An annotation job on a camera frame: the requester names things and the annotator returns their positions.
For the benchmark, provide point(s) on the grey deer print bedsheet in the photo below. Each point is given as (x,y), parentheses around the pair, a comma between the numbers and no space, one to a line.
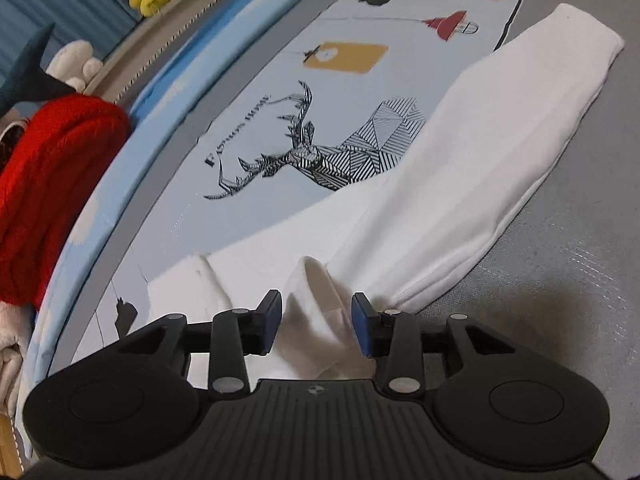
(575,260)

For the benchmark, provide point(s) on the light blue sheet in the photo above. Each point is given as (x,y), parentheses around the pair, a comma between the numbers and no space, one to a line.
(150,110)

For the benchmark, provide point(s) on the red folded blanket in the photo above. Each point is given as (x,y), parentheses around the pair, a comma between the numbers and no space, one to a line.
(50,185)

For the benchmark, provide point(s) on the white shirt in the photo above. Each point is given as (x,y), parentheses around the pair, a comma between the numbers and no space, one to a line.
(500,135)

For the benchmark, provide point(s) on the dark blue shark plush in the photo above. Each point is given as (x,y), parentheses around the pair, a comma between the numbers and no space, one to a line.
(30,75)

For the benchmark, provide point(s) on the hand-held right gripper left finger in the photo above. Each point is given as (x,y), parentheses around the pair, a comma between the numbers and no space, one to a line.
(274,320)

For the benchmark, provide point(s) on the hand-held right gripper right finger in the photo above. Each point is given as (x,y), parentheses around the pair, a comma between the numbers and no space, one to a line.
(361,325)

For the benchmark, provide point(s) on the white plush toy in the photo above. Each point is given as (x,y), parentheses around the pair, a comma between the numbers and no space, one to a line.
(75,62)

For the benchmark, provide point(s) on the cream fleece folded blanket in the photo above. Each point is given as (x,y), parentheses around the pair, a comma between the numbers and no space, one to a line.
(10,360)

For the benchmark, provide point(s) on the wooden bed frame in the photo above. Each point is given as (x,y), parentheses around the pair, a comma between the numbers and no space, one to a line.
(7,442)

